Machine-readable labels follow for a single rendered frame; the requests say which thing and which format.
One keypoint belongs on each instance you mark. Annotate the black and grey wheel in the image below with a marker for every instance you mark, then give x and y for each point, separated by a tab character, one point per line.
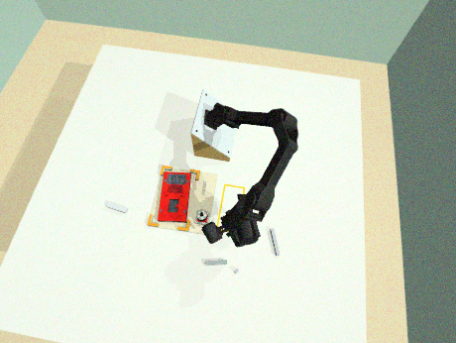
201	218

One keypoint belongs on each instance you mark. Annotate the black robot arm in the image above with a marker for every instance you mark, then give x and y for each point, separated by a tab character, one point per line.
261	195

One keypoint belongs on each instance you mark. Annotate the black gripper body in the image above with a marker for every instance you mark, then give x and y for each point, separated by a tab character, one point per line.
214	233

